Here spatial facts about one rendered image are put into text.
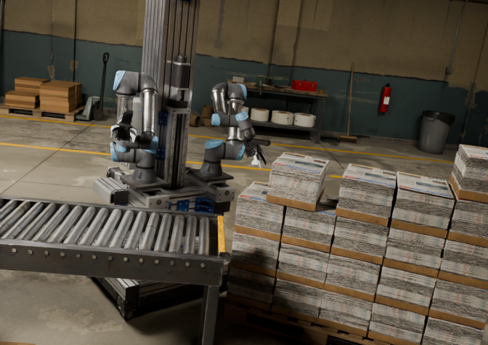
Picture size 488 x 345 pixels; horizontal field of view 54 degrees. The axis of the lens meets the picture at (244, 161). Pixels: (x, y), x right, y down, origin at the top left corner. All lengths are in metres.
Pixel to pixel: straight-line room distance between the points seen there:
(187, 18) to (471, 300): 2.29
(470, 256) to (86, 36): 7.95
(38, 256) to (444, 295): 2.05
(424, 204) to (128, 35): 7.44
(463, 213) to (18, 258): 2.13
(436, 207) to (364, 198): 0.37
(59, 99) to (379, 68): 5.85
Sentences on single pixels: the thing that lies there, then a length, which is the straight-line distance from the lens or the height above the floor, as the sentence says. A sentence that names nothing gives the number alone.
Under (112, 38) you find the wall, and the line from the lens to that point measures 9.42.
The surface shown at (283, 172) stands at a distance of 2.72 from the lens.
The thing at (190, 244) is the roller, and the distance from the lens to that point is 2.24.
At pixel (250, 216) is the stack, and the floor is 0.72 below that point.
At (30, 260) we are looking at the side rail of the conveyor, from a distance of 2.24.
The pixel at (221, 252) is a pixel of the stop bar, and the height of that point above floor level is 0.82.
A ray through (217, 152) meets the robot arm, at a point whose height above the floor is 0.98.
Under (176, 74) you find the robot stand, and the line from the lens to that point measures 3.04.
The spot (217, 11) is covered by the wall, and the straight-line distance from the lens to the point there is 9.24.
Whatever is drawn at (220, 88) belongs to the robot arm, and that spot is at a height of 1.38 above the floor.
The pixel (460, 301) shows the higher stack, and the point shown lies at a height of 0.50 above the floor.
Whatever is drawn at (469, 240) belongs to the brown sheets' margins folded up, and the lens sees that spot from 2.80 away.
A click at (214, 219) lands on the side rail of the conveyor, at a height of 0.79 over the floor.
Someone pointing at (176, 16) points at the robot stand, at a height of 1.80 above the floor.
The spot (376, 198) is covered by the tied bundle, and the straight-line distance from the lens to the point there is 2.71.
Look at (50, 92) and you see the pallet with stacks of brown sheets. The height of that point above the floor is 0.45.
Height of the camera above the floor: 1.74
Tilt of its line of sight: 15 degrees down
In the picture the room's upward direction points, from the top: 7 degrees clockwise
